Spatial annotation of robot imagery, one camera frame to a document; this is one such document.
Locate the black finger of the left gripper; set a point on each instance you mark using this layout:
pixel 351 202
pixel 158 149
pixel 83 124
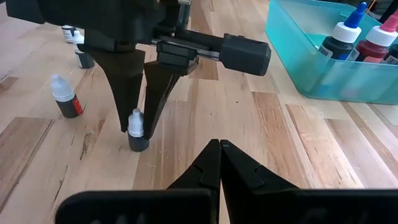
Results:
pixel 161 84
pixel 124 81

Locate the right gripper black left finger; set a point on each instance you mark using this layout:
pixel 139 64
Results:
pixel 205 174

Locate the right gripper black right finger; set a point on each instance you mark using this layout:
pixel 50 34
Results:
pixel 239 177

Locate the small purple food coloring bottle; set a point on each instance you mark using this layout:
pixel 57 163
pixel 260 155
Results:
pixel 67 34

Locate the small blue food coloring bottle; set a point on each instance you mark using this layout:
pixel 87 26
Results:
pixel 85 60

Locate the small red food coloring bottle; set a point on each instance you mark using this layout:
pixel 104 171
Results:
pixel 68 107

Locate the small black food coloring bottle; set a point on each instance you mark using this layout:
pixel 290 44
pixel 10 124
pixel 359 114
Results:
pixel 138 144

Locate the large blue-tip food coloring bottle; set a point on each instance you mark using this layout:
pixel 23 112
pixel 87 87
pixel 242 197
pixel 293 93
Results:
pixel 346 32

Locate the large black-tip food coloring bottle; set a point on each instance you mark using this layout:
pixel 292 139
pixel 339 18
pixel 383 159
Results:
pixel 393 53

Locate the large red-tip food coloring bottle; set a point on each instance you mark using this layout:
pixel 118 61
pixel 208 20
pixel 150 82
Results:
pixel 382 35

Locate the teal translucent plastic bin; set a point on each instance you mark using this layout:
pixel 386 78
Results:
pixel 311 77

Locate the black metal table frame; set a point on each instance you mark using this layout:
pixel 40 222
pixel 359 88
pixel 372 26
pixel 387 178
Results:
pixel 391 11

